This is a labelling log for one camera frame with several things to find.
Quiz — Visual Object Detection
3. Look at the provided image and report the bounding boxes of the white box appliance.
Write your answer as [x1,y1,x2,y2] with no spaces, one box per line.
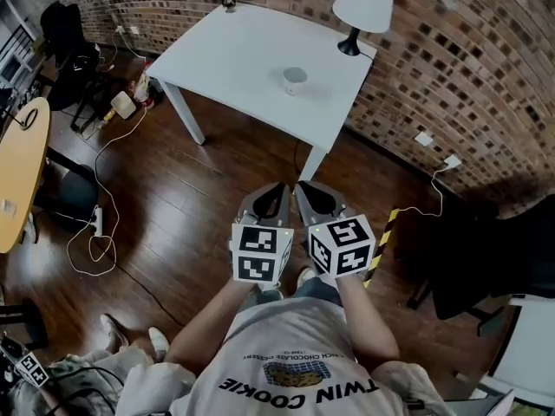
[109,90,139,121]

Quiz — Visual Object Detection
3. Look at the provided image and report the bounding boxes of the clear plastic bag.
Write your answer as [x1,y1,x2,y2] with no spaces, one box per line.
[132,70,153,103]

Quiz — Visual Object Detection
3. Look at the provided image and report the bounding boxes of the black chair with clothes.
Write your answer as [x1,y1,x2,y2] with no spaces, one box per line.
[39,0,113,132]

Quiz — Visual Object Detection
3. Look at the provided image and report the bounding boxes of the person's left forearm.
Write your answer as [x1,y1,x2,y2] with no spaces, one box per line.
[164,278,264,374]

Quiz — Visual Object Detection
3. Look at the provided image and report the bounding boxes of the long white floor cable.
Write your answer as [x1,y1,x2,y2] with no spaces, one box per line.
[66,104,149,277]

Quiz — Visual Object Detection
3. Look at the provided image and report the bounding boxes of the person's left shoe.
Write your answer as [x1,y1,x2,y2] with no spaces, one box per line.
[258,280,285,302]

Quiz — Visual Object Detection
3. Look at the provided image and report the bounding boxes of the white cabinet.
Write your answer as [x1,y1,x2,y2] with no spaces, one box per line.
[480,291,555,406]

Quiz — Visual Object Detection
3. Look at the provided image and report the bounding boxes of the white cup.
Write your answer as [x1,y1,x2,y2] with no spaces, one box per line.
[282,66,308,97]

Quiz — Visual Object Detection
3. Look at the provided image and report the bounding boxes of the white socket with cable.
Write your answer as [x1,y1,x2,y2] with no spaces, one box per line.
[108,23,149,65]

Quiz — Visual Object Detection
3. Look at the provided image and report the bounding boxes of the round wooden table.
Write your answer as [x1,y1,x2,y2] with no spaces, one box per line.
[0,96,53,255]

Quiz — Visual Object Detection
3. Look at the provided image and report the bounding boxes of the person's right forearm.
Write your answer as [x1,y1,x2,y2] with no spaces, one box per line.
[336,273,401,370]

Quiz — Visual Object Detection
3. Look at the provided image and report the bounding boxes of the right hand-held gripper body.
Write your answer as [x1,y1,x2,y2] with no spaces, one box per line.
[301,207,376,279]

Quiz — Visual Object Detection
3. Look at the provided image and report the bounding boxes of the black ring stand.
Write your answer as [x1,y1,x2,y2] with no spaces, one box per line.
[8,107,41,133]

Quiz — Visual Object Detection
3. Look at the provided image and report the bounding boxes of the person's right shoe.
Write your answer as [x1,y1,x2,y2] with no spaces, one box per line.
[296,266,318,297]

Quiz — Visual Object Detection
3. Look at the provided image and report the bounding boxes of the person's shoe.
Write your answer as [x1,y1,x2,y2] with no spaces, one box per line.
[296,266,318,297]
[258,280,285,302]
[147,326,171,361]

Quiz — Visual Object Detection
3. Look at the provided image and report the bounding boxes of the dark round stool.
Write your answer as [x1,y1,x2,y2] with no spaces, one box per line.
[42,145,101,236]

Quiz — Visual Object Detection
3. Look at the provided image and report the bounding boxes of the white square table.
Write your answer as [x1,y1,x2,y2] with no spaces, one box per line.
[144,3,379,182]

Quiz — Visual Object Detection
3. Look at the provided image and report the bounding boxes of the yellow black hazard tape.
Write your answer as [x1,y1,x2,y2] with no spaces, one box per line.
[362,207,401,289]

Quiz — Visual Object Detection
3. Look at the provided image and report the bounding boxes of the black low stool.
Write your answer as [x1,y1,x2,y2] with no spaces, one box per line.
[0,296,49,351]

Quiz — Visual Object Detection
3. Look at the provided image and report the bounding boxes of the person's blue jeans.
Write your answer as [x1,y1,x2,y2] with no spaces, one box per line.
[240,275,344,316]

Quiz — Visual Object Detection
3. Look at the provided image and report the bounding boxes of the person's white printed t-shirt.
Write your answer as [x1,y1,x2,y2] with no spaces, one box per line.
[123,296,456,416]

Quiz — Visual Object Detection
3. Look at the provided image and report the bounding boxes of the spare hand-held gripper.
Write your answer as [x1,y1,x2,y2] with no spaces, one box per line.
[12,351,49,390]

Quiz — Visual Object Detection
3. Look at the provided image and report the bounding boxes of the metal shelf rack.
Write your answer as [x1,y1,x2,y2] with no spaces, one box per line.
[0,13,38,93]

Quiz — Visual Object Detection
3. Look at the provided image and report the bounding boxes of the white power strip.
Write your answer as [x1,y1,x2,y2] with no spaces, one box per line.
[92,205,106,238]

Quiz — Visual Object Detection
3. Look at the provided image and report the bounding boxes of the white charger cable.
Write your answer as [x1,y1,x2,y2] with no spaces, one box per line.
[388,165,454,218]

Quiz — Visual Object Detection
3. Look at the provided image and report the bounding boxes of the black floor cable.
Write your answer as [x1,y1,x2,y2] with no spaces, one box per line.
[113,257,186,327]

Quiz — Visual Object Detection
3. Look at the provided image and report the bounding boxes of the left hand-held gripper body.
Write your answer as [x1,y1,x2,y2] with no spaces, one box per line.
[229,208,295,284]

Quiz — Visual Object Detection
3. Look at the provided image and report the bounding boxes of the black office chair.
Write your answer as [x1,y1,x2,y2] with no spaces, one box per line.
[406,186,555,335]

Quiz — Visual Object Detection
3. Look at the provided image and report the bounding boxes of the white shade table lamp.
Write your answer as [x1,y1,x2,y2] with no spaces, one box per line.
[331,0,396,57]

